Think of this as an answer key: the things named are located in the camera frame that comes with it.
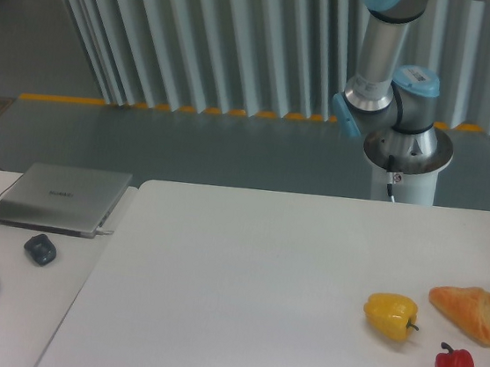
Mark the triangular orange pastry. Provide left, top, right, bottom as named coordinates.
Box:
left=428, top=286, right=490, bottom=348

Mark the white folding partition screen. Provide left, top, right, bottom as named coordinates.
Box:
left=64, top=0, right=490, bottom=133

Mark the dark earbuds case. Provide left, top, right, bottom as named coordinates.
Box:
left=24, top=234, right=57, bottom=267

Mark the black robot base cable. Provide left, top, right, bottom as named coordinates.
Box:
left=382, top=153, right=401, bottom=204

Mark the silver closed laptop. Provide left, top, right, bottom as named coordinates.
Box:
left=0, top=163, right=133, bottom=239

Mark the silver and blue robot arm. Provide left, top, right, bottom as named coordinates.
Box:
left=332, top=0, right=490, bottom=136

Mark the yellow bell pepper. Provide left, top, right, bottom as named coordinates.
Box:
left=363, top=292, right=420, bottom=342

